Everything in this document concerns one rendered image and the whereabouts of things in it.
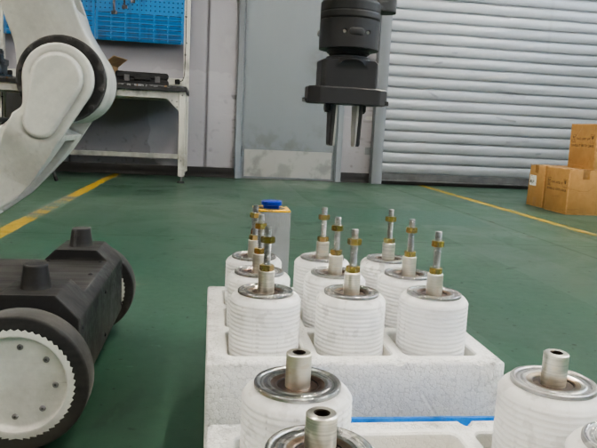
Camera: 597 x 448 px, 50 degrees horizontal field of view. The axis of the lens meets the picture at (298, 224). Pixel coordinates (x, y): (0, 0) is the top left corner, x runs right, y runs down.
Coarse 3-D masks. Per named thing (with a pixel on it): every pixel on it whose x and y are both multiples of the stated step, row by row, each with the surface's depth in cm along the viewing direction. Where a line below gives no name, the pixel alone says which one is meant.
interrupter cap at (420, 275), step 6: (390, 270) 102; (396, 270) 103; (420, 270) 103; (390, 276) 99; (396, 276) 98; (402, 276) 98; (408, 276) 98; (414, 276) 98; (420, 276) 99; (426, 276) 98
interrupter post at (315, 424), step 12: (312, 408) 44; (324, 408) 44; (312, 420) 42; (324, 420) 42; (336, 420) 43; (312, 432) 43; (324, 432) 42; (336, 432) 43; (312, 444) 43; (324, 444) 42; (336, 444) 43
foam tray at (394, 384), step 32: (224, 288) 115; (224, 320) 97; (224, 352) 83; (384, 352) 89; (480, 352) 88; (224, 384) 79; (352, 384) 82; (384, 384) 82; (416, 384) 83; (448, 384) 83; (480, 384) 84; (224, 416) 80; (352, 416) 82; (384, 416) 83; (416, 416) 84
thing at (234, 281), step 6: (234, 270) 98; (228, 276) 97; (234, 276) 95; (240, 276) 95; (282, 276) 96; (288, 276) 97; (228, 282) 96; (234, 282) 95; (240, 282) 94; (246, 282) 94; (252, 282) 93; (276, 282) 94; (282, 282) 95; (288, 282) 96; (228, 288) 97; (234, 288) 95; (228, 294) 96; (228, 300) 97; (228, 306) 96; (228, 312) 97; (228, 318) 97; (228, 324) 97
